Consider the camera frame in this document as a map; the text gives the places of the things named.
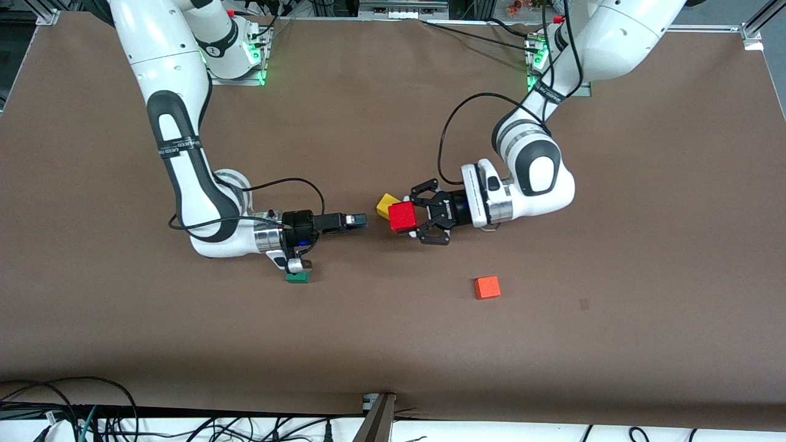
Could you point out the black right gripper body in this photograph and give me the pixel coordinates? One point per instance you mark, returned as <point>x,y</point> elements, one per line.
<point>299,224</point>

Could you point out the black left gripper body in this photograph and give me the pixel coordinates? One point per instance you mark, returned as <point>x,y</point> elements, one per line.
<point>457,210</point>

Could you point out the red wooden block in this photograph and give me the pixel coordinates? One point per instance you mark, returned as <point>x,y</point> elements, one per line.
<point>403,217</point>

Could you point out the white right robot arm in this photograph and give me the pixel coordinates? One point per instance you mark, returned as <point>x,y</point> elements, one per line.
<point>184,159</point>

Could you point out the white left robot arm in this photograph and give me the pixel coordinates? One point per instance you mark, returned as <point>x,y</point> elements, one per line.
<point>540,184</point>

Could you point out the yellow wooden block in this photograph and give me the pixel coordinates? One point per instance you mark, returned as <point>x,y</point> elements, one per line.
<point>385,204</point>

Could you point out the green wooden block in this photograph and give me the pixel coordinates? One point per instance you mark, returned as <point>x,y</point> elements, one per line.
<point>298,279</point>

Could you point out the orange wooden block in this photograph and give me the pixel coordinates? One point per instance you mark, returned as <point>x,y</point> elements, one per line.
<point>487,288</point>

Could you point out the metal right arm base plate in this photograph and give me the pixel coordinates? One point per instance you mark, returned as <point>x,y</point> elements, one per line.
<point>245,80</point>

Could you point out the grey metal camera mount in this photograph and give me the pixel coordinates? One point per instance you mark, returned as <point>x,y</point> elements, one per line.
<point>377,423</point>

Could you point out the silver corner bracket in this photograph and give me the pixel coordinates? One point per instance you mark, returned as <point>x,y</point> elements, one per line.
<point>46,18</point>
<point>751,37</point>

